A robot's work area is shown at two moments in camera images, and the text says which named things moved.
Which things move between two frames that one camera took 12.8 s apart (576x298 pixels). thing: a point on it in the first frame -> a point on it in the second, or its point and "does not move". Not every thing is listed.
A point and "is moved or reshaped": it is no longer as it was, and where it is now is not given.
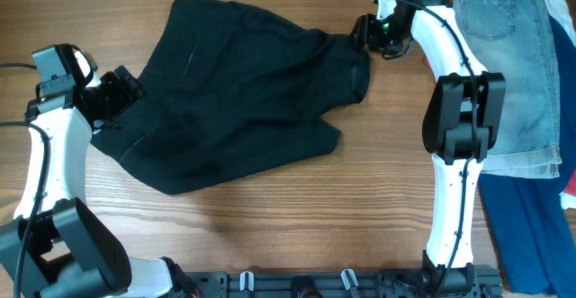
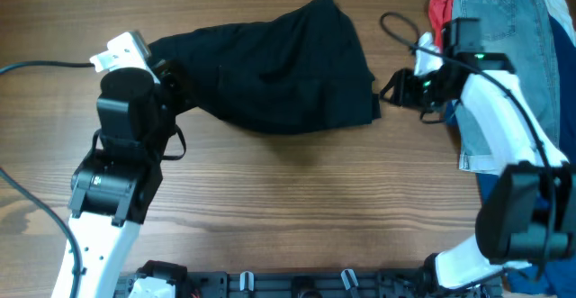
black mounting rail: [332, 284] does not move
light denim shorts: [502, 23] does not move
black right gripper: [364, 29] -> [401, 83]
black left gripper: [127, 90] -> [171, 79]
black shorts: [233, 92] is moved or reshaped
